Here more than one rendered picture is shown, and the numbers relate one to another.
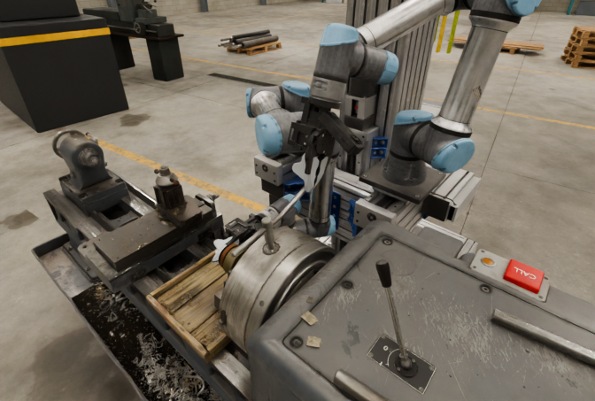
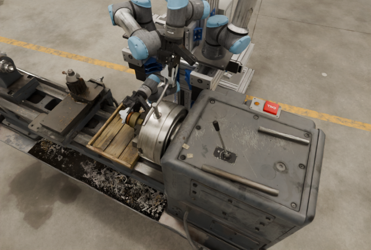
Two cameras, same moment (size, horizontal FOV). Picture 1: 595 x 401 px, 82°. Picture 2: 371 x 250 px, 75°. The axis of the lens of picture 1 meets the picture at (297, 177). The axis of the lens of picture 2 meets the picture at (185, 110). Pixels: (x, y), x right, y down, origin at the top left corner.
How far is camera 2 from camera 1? 0.36 m
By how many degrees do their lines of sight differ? 23
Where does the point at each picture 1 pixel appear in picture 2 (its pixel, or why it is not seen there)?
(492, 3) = not seen: outside the picture
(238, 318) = (149, 150)
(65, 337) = (22, 172)
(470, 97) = (247, 14)
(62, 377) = (32, 192)
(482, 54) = not seen: outside the picture
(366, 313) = (208, 139)
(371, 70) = (196, 16)
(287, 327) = (177, 152)
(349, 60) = (185, 15)
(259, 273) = (155, 128)
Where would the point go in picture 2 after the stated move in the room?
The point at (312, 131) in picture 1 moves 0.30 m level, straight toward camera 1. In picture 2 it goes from (170, 54) to (185, 111)
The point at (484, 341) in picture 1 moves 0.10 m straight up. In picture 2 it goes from (255, 139) to (261, 126)
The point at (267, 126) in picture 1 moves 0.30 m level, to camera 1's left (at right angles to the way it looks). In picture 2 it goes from (138, 45) to (70, 56)
